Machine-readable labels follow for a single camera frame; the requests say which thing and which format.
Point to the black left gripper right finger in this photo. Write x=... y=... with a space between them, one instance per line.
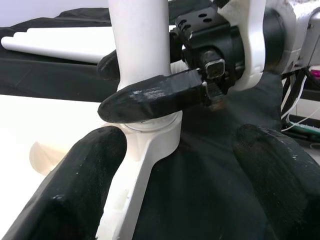
x=282 y=190

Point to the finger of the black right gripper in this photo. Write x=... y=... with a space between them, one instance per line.
x=108 y=67
x=145 y=97

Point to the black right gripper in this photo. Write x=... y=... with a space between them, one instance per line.
x=225 y=50

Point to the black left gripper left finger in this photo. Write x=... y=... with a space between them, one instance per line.
x=75 y=195

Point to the white plastic table top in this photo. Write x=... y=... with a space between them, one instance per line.
x=50 y=112

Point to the black table cloth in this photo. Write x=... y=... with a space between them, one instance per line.
x=200 y=162

